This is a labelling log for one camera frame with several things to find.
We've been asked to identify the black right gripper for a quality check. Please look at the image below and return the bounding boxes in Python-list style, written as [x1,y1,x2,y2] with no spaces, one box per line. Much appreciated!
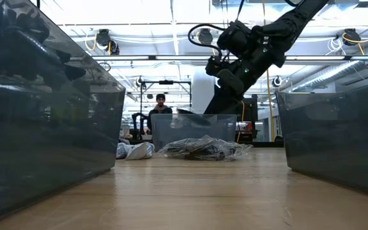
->
[204,47,270,124]

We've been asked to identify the clear plastic bag dark contents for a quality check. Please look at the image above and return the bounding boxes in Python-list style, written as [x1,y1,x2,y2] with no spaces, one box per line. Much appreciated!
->
[158,134,233,160]
[183,140,254,162]

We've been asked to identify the blue white toothpaste tube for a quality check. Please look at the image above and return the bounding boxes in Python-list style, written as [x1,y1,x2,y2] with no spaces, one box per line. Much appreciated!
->
[125,142,155,161]
[116,142,130,160]

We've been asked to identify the black monitor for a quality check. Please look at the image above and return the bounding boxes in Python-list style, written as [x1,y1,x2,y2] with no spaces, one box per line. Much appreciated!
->
[240,95,259,123]

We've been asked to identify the white column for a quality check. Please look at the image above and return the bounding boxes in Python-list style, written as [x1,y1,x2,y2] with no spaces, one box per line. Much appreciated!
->
[191,68,217,115]

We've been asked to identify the smoke grey plastic bin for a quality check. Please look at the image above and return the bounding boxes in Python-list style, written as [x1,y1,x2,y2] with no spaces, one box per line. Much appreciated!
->
[0,0,127,226]
[275,79,368,201]
[151,113,238,153]

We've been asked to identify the person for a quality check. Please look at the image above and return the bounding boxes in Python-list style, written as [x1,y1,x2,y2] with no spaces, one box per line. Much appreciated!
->
[146,93,174,135]

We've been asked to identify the ceiling light strip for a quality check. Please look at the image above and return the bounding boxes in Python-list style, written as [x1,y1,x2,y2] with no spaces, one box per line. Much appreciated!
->
[91,54,368,62]

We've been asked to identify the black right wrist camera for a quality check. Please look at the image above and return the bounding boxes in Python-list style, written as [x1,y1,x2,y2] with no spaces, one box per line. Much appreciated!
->
[204,56,230,78]

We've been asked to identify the hanging yellow cord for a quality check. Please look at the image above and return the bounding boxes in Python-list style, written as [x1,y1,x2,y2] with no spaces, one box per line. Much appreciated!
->
[265,68,275,142]

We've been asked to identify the black aluminium table frame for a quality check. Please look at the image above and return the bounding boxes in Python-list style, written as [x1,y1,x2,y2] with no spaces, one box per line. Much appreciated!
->
[236,141,284,148]

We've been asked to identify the black gantry frame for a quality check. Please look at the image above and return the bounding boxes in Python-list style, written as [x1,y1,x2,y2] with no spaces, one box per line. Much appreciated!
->
[139,79,193,141]

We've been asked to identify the black right camera cable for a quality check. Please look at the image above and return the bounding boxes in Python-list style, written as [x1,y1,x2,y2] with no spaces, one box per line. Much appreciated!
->
[187,22,228,60]

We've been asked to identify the silver ventilation duct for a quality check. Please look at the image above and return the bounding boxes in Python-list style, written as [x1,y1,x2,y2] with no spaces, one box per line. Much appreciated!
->
[291,59,368,93]

